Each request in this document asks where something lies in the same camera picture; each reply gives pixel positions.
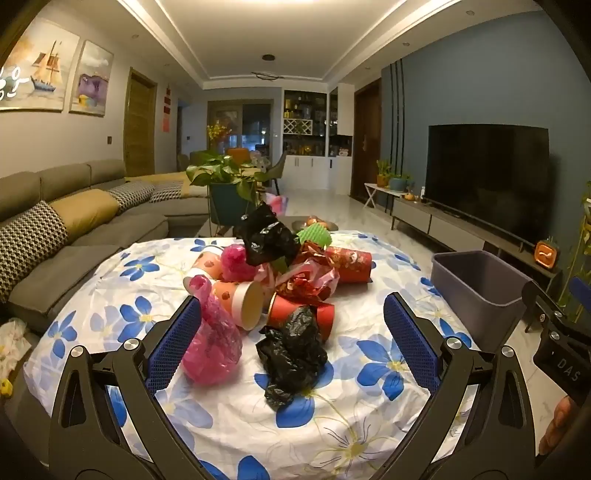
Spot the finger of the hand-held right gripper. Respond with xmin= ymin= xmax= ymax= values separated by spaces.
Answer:
xmin=569 ymin=276 xmax=591 ymax=306
xmin=522 ymin=279 xmax=565 ymax=326

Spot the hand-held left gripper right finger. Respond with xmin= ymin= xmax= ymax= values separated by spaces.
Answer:
xmin=379 ymin=292 xmax=539 ymax=480

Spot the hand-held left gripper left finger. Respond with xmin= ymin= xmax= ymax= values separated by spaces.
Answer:
xmin=48 ymin=295 xmax=214 ymax=480

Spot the large pink plastic bag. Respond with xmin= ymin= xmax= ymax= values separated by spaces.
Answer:
xmin=181 ymin=274 xmax=243 ymax=386

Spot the grey plastic bin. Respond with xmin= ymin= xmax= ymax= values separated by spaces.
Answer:
xmin=431 ymin=250 xmax=536 ymax=349

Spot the black plastic bag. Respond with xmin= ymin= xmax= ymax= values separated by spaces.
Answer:
xmin=233 ymin=202 xmax=301 ymax=266
xmin=256 ymin=305 xmax=328 ymax=411

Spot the green foam net sleeve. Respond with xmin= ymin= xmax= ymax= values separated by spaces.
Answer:
xmin=297 ymin=222 xmax=332 ymax=247

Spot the person's right hand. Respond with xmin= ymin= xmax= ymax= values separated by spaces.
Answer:
xmin=538 ymin=394 xmax=578 ymax=457

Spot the tall leafy plant on stand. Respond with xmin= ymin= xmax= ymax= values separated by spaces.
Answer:
xmin=556 ymin=180 xmax=591 ymax=324

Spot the small orange speaker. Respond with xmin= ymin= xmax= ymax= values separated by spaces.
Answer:
xmin=534 ymin=237 xmax=560 ymax=268

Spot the blue floral tablecloth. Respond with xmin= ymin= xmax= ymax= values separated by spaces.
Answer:
xmin=23 ymin=231 xmax=478 ymax=480

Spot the spotted paper cup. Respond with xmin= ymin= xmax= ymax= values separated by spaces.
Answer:
xmin=210 ymin=279 xmax=265 ymax=330
xmin=191 ymin=247 xmax=225 ymax=280

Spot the red paper cup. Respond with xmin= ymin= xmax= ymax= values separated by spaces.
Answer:
xmin=323 ymin=246 xmax=373 ymax=283
xmin=267 ymin=293 xmax=335 ymax=344

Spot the small crumpled pink bag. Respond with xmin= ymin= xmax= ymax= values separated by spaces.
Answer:
xmin=221 ymin=244 xmax=257 ymax=282

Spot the grey television stand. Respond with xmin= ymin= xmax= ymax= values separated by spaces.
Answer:
xmin=392 ymin=194 xmax=561 ymax=287

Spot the grey sectional sofa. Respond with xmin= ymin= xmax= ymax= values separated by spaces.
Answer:
xmin=0 ymin=159 xmax=213 ymax=333

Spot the crumpled red plastic wrapper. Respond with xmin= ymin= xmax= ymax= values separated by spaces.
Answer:
xmin=274 ymin=256 xmax=340 ymax=305

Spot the black flat television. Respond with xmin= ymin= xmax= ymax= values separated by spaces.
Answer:
xmin=424 ymin=124 xmax=551 ymax=245

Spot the potted plant in teal pot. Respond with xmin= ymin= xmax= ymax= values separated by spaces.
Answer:
xmin=186 ymin=154 xmax=269 ymax=238

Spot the small houndstooth cushion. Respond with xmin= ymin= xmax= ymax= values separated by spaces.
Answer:
xmin=148 ymin=180 xmax=185 ymax=204
xmin=107 ymin=181 xmax=155 ymax=210

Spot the plate of orange fruit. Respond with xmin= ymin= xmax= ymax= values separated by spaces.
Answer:
xmin=292 ymin=215 xmax=340 ymax=234

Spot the mustard yellow cushion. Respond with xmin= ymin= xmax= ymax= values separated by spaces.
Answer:
xmin=48 ymin=188 xmax=122 ymax=243

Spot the small white side table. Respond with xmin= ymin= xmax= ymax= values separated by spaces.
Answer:
xmin=364 ymin=182 xmax=398 ymax=210

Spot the white plastic bag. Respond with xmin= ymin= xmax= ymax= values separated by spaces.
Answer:
xmin=0 ymin=318 xmax=28 ymax=379

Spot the large houndstooth cushion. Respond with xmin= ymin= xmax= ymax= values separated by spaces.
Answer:
xmin=0 ymin=200 xmax=70 ymax=289

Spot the white display cabinet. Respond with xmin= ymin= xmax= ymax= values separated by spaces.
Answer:
xmin=279 ymin=88 xmax=354 ymax=190

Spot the grey dining chair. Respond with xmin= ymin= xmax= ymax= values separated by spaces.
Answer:
xmin=265 ymin=152 xmax=288 ymax=195

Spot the dark wooden door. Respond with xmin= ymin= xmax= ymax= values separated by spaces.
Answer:
xmin=349 ymin=78 xmax=383 ymax=201

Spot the yellow flower bouquet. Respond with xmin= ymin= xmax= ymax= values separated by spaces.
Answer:
xmin=206 ymin=121 xmax=232 ymax=144

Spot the light wooden door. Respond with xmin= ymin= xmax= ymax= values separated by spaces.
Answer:
xmin=124 ymin=67 xmax=158 ymax=178

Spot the purple wall painting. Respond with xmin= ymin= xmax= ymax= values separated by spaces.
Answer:
xmin=69 ymin=40 xmax=114 ymax=116

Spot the sailboat wall painting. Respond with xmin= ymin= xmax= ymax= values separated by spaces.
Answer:
xmin=0 ymin=18 xmax=80 ymax=112

